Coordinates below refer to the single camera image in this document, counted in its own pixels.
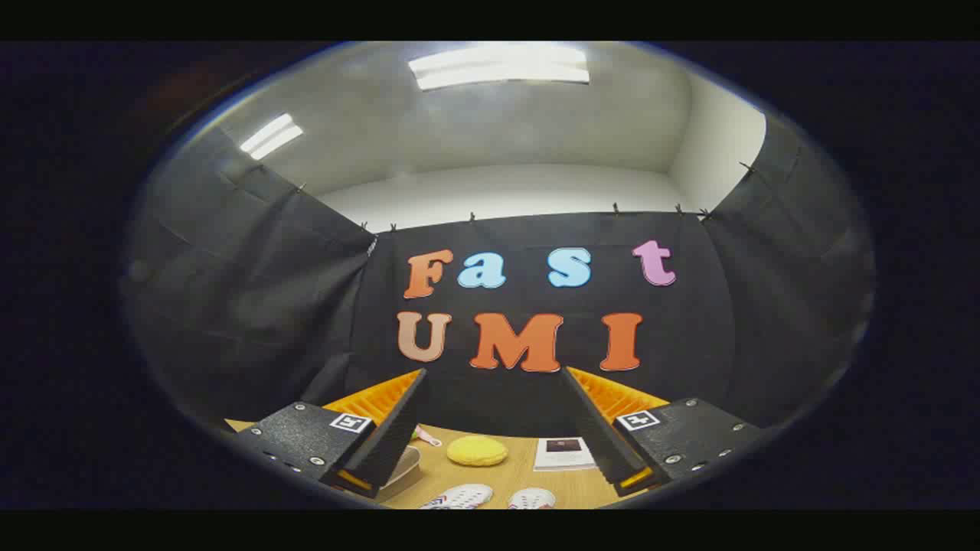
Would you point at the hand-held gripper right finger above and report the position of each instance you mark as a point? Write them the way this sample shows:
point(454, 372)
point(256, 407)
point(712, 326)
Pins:
point(601, 436)

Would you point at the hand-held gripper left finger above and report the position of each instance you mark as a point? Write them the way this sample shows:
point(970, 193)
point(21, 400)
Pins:
point(387, 440)

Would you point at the beige fabric storage box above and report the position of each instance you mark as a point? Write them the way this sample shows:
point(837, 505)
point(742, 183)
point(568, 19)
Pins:
point(406, 471)

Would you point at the white striped canvas shoe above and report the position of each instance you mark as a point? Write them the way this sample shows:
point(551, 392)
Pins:
point(459, 497)
point(532, 499)

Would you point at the pink and green plush toy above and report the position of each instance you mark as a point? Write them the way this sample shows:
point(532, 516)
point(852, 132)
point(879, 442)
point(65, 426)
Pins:
point(426, 438)

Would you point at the white cover book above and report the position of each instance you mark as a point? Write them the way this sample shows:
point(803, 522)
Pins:
point(564, 453)

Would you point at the black backdrop cloth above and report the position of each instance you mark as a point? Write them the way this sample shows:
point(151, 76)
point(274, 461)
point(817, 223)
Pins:
point(528, 394)

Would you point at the yellow round plush cushion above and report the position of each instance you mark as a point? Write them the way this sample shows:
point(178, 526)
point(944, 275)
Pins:
point(476, 451)

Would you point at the ceiling light panel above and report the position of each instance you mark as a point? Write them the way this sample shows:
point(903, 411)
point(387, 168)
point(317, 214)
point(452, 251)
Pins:
point(498, 66)
point(271, 136)

